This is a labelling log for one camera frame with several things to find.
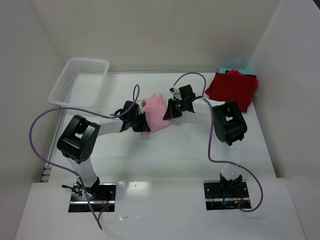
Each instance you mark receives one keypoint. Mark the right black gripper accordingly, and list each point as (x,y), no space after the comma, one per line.
(172,108)

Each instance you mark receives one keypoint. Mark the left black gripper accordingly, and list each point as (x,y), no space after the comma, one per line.
(139,121)

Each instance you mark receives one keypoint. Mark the pink t shirt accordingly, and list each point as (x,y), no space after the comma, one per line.
(155,110)

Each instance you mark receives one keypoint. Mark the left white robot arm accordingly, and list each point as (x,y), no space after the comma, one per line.
(79,138)

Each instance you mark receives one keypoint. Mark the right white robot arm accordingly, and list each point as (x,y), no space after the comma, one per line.
(227,123)

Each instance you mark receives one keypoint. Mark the teal t shirt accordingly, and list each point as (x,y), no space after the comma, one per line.
(248,72)

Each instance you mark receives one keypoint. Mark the red t shirt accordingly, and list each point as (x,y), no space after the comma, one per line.
(233,86)

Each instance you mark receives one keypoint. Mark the white plastic basket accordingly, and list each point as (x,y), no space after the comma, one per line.
(80,83)

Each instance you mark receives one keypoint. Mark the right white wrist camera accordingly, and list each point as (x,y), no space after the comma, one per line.
(174,90)

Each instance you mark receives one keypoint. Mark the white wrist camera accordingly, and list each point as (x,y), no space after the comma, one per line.
(141,104)
(174,90)

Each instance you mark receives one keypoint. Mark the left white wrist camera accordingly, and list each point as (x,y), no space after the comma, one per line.
(141,104)

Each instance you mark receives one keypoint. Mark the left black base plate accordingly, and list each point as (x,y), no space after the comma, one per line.
(105,198)

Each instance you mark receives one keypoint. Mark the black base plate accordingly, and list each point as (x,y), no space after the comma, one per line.
(105,198)
(215,199)

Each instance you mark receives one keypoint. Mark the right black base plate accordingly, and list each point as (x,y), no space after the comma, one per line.
(215,199)

